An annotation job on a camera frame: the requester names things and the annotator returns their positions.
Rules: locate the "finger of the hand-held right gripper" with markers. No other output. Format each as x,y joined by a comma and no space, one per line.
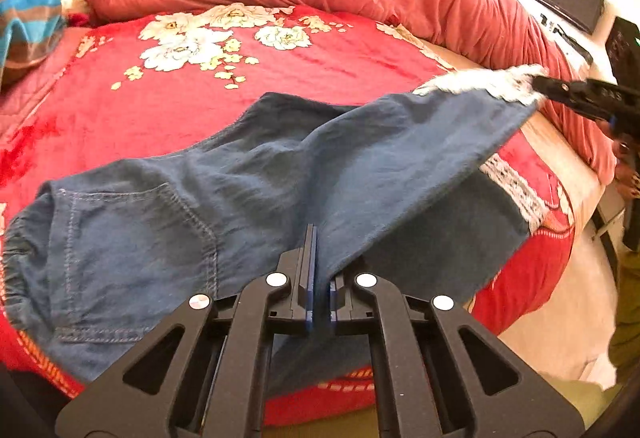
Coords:
570,91

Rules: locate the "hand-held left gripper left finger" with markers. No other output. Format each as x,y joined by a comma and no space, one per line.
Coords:
311,290

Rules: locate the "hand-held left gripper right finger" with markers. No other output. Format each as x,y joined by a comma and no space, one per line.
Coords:
333,305

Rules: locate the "blue denim pants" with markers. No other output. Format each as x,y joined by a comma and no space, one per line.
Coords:
280,178

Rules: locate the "person's right hand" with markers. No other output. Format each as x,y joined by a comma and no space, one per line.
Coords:
629,168

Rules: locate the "beige bed sheet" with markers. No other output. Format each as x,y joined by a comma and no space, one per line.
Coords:
565,298

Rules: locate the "red floral blanket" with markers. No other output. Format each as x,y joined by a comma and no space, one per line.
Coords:
165,83

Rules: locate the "pink quilted pad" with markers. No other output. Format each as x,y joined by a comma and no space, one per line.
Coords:
35,83

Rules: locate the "striped blue brown towel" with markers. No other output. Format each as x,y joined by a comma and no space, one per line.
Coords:
27,23

